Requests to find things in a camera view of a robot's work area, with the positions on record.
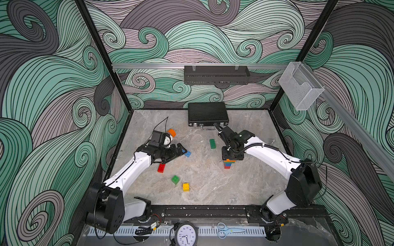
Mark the red long lego brick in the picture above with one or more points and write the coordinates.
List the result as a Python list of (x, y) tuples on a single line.
[(161, 168)]

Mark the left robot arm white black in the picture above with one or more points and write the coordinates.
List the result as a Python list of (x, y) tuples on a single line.
[(105, 207)]

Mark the white analog clock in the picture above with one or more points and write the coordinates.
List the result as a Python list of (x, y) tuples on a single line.
[(185, 234)]

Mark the orange half-round block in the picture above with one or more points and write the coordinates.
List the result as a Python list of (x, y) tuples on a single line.
[(172, 132)]

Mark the black wall shelf tray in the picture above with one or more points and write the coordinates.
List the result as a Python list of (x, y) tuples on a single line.
[(216, 75)]

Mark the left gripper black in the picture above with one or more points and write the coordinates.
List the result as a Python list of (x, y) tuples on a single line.
[(173, 154)]

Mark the light blue scissors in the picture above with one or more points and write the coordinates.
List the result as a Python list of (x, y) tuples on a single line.
[(224, 230)]

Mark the light green square lego brick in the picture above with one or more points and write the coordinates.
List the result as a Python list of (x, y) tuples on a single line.
[(175, 179)]

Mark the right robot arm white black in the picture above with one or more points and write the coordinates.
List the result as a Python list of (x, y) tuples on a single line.
[(304, 182)]

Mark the yellow square lego brick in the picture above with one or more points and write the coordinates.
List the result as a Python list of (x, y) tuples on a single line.
[(186, 187)]

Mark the black hard case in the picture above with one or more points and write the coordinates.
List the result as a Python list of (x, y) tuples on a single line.
[(207, 114)]

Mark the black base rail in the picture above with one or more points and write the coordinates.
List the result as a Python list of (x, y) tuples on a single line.
[(248, 213)]

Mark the clear plastic wall holder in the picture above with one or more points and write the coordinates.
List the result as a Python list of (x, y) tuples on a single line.
[(301, 85)]

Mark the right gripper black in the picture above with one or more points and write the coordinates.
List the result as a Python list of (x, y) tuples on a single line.
[(238, 157)]

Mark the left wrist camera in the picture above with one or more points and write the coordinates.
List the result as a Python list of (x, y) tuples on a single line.
[(160, 139)]

